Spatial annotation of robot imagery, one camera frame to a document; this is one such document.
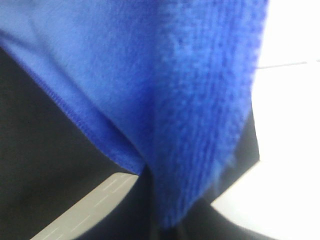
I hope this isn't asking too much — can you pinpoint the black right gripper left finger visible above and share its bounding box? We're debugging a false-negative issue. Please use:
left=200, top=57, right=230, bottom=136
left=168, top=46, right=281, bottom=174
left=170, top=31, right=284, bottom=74
left=82, top=167, right=180, bottom=240

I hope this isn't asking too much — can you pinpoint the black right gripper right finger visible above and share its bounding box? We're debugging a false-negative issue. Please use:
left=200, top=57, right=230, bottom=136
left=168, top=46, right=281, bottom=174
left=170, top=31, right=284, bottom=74
left=174, top=198, right=271, bottom=240

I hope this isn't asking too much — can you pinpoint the blue microfibre towel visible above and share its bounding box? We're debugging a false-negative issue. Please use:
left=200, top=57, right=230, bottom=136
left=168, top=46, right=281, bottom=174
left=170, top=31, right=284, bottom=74
left=0, top=0, right=269, bottom=229

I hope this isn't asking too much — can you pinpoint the white slotted storage bin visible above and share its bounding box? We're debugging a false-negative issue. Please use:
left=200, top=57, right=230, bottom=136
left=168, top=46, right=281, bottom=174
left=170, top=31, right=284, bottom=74
left=32, top=172, right=139, bottom=240

